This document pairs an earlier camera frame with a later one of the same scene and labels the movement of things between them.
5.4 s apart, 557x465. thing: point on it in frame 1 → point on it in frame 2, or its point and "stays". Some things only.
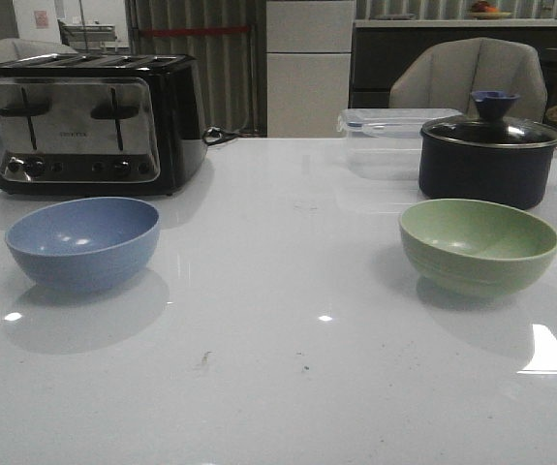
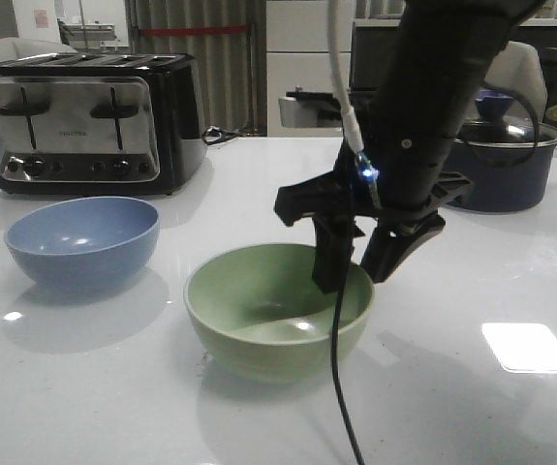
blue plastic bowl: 84,244 stays
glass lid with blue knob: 490,127 stays
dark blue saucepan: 517,174 stays
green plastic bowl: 477,248 → 261,318
